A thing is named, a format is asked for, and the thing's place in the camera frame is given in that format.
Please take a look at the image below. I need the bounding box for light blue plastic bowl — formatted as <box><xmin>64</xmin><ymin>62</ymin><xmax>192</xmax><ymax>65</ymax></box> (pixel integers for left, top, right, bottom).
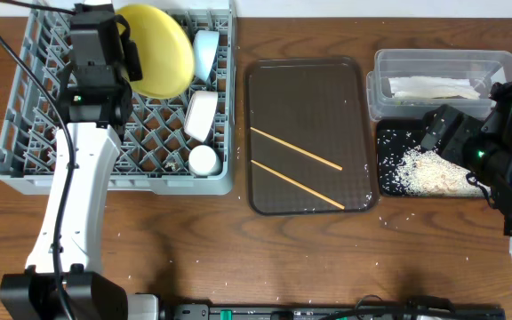
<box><xmin>193</xmin><ymin>30</ymin><xmax>220</xmax><ymax>83</ymax></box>

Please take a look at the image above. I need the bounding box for grey plastic dish rack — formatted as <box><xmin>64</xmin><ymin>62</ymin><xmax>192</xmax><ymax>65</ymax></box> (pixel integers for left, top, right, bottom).
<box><xmin>0</xmin><ymin>1</ymin><xmax>236</xmax><ymax>195</ymax></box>

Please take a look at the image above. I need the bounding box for wooden chopstick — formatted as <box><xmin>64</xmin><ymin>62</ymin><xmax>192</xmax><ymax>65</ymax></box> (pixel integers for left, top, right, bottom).
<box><xmin>250</xmin><ymin>160</ymin><xmax>345</xmax><ymax>210</ymax></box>
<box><xmin>250</xmin><ymin>127</ymin><xmax>343</xmax><ymax>171</ymax></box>

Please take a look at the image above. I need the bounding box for pile of white rice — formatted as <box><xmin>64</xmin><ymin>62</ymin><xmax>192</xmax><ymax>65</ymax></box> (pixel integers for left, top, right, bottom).
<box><xmin>379</xmin><ymin>131</ymin><xmax>488</xmax><ymax>197</ymax></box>

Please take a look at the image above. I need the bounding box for clear plastic waste bin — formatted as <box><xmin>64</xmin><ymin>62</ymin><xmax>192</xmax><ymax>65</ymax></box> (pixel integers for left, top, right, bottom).
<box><xmin>366</xmin><ymin>49</ymin><xmax>512</xmax><ymax>122</ymax></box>

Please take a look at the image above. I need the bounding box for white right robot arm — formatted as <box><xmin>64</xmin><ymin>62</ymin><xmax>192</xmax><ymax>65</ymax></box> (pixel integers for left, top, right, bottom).
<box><xmin>420</xmin><ymin>82</ymin><xmax>512</xmax><ymax>259</ymax></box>

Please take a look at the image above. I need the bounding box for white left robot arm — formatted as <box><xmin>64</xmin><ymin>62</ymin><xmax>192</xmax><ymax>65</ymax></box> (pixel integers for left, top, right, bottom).
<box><xmin>0</xmin><ymin>4</ymin><xmax>142</xmax><ymax>319</ymax></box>

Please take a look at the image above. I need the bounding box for black waste tray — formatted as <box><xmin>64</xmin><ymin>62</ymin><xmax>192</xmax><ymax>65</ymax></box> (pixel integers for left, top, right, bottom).
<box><xmin>376</xmin><ymin>118</ymin><xmax>492</xmax><ymax>199</ymax></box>

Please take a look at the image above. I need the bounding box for dark brown serving tray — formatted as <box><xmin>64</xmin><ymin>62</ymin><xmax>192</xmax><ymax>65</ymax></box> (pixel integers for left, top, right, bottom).
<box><xmin>244</xmin><ymin>57</ymin><xmax>380</xmax><ymax>216</ymax></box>

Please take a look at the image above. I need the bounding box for cream plastic cup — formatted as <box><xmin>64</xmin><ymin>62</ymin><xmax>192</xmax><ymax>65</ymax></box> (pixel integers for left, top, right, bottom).
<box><xmin>188</xmin><ymin>145</ymin><xmax>222</xmax><ymax>177</ymax></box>

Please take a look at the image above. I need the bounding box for white paper napkin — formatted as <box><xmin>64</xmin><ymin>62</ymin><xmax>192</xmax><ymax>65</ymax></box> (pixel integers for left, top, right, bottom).
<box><xmin>388</xmin><ymin>76</ymin><xmax>480</xmax><ymax>100</ymax></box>

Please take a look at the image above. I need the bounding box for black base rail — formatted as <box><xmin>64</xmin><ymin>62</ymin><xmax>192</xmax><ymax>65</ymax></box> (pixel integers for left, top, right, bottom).
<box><xmin>126</xmin><ymin>292</ymin><xmax>507</xmax><ymax>320</ymax></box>

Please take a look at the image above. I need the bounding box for yellow plastic plate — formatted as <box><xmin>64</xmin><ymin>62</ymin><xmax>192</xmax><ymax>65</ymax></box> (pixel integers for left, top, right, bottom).
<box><xmin>116</xmin><ymin>4</ymin><xmax>195</xmax><ymax>100</ymax></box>

